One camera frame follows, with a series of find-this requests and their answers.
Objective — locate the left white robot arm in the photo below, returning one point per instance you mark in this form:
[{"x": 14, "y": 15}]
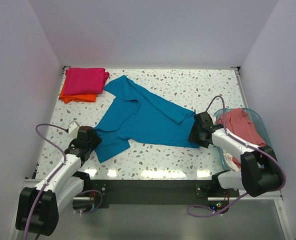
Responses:
[{"x": 39, "y": 206}]

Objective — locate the folded orange t shirt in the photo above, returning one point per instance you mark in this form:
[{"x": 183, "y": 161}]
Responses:
[{"x": 86, "y": 98}]

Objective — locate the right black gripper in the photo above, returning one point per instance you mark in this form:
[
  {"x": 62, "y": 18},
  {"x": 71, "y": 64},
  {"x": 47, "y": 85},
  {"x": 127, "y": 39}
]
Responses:
[{"x": 192, "y": 137}]

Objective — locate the white t shirt in basket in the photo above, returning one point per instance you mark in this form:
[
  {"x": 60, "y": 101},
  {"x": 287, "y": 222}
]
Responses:
[{"x": 232, "y": 163}]

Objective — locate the pink t shirt in basket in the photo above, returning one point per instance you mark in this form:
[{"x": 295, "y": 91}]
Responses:
[{"x": 239, "y": 123}]

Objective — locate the folded magenta t shirt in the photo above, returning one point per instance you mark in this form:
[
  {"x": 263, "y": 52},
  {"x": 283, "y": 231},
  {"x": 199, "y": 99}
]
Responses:
[{"x": 85, "y": 81}]

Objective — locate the blue t shirt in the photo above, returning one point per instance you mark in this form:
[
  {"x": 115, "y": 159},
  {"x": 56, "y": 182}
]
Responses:
[{"x": 142, "y": 116}]

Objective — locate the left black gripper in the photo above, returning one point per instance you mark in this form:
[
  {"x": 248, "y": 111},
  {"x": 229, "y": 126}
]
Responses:
[{"x": 96, "y": 141}]

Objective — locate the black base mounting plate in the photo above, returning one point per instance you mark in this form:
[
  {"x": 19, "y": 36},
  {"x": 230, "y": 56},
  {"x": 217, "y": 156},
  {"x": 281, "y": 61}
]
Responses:
[{"x": 160, "y": 192}]

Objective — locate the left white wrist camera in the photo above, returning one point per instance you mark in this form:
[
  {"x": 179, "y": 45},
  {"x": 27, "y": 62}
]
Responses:
[{"x": 73, "y": 128}]

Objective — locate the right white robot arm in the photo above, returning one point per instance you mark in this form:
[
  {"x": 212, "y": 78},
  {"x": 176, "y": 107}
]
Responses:
[{"x": 260, "y": 171}]

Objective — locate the clear teal plastic basket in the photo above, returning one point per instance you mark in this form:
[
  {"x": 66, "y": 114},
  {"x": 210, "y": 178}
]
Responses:
[{"x": 256, "y": 119}]

